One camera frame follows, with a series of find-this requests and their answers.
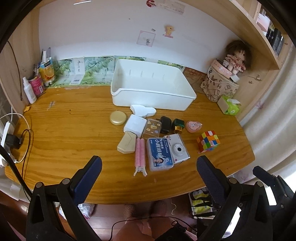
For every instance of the pink can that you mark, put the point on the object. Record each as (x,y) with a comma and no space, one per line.
(37,85)

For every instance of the white plastic storage bin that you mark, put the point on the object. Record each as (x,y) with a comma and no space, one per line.
(151,85)

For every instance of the green tissue pack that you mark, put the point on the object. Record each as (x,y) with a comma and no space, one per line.
(228,105)

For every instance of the orange juice carton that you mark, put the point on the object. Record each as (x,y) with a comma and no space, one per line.
(47,72)

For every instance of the brown haired doll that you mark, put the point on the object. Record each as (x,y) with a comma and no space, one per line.
(238,57)

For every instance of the pink framed wall drawing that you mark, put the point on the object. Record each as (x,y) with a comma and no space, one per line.
(146,38)

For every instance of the clear sticker plastic box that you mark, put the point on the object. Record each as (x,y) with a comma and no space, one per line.
(152,129)

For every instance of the beige letter print bag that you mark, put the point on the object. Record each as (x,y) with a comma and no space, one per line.
(215,85)

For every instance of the white spray bottle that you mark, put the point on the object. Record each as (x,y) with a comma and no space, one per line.
(29,91)

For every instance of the colourful rubik's cube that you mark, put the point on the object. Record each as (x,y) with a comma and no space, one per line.
(207,141)

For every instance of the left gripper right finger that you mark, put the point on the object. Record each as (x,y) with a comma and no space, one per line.
(255,221)

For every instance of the green gold perfume bottle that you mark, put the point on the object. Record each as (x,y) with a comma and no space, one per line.
(177,125)

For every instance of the blue dental floss box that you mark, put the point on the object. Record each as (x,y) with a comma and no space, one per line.
(159,154)

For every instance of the pony wall sticker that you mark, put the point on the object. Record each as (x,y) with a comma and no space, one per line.
(168,31)

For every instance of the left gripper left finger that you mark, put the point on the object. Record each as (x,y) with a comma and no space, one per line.
(43,222)

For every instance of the white compact camera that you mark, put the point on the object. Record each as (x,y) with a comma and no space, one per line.
(178,149)

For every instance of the black power adapter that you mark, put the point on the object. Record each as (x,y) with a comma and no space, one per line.
(166,124)

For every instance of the round gold compact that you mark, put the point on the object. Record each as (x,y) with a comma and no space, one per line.
(118,118)

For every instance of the pink correction tape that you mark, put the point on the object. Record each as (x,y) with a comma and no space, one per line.
(193,126)

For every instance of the pink hair roller clip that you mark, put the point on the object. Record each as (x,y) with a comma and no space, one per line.
(140,157)

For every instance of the beige envelope-shaped case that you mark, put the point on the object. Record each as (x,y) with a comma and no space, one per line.
(127,143)

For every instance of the green leaf print board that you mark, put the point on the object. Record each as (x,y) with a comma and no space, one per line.
(93,71)

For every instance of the white square charger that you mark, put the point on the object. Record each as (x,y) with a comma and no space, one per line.
(135,124)

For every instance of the pink round box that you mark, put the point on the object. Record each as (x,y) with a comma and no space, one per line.
(218,66)

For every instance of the white power strip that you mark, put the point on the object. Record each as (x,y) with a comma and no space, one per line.
(8,129)

